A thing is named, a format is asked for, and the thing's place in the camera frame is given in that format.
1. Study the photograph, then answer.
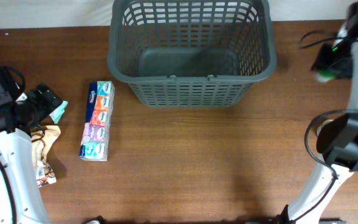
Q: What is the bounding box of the grey plastic basket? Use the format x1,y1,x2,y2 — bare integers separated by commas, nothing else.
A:
107,0,277,107

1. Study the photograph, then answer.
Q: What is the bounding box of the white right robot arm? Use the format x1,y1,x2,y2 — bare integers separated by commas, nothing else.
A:
271,1,358,223

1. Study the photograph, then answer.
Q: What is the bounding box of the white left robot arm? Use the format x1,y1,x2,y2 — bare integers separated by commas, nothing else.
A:
0,66,63,223

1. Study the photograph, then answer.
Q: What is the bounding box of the beige Pantree snack bag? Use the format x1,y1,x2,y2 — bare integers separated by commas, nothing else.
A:
30,125,61,188

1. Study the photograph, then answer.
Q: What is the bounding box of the teal wet wipes packet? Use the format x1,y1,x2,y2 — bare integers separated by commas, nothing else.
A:
49,101,68,124

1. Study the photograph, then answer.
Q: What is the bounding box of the silver tin can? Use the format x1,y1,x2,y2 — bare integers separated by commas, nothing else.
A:
316,119,333,136

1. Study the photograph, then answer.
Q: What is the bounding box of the Kleenex tissue multipack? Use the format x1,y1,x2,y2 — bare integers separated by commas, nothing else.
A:
79,81,115,161

